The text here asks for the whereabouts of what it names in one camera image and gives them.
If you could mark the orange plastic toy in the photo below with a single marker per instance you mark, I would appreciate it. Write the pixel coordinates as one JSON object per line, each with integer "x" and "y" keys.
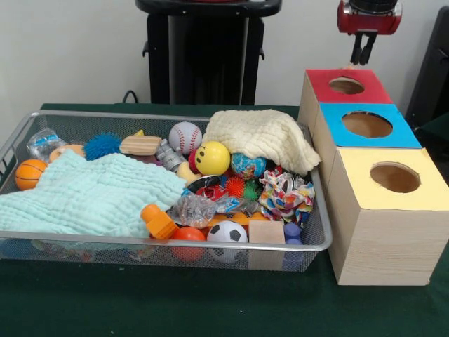
{"x": 159, "y": 223}

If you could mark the small soccer ball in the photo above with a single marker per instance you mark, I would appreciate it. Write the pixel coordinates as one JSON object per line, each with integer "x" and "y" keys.
{"x": 227, "y": 233}

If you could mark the blue globe ball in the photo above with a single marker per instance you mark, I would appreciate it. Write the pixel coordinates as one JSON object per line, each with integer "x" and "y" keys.
{"x": 247, "y": 166}

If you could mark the dark green table cloth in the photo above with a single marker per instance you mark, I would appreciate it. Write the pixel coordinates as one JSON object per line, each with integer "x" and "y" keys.
{"x": 175, "y": 305}
{"x": 436, "y": 128}

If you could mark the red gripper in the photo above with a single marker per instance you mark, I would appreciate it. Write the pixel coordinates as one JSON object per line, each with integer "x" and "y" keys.
{"x": 370, "y": 22}

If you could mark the small orange basketball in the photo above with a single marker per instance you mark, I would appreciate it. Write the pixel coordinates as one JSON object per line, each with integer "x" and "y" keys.
{"x": 28, "y": 175}

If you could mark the wooden box with three holes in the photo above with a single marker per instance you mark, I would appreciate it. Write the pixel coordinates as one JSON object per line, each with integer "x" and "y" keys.
{"x": 386, "y": 238}

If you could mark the blue spiky ball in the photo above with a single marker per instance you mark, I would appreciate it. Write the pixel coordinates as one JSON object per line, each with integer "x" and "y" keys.
{"x": 101, "y": 145}

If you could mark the brown plush toy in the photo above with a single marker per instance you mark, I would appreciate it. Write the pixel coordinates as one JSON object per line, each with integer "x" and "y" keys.
{"x": 349, "y": 66}

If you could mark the yellow ball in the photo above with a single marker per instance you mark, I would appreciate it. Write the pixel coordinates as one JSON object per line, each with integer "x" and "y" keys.
{"x": 212, "y": 158}

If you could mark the black upright stand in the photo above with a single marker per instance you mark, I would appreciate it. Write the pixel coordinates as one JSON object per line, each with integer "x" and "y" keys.
{"x": 431, "y": 70}

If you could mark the mint muslin cloth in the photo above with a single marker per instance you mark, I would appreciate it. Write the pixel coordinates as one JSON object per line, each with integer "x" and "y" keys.
{"x": 87, "y": 200}

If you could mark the white baseball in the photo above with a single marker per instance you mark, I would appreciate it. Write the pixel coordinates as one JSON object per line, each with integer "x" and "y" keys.
{"x": 185, "y": 137}

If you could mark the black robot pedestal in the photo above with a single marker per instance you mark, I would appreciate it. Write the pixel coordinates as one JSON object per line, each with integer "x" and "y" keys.
{"x": 210, "y": 52}

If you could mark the shallow mesh bin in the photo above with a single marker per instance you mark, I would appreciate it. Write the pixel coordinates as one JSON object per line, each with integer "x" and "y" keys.
{"x": 70, "y": 123}

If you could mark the cream muslin cloth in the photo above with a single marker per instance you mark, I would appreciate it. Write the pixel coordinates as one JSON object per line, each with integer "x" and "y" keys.
{"x": 263, "y": 137}

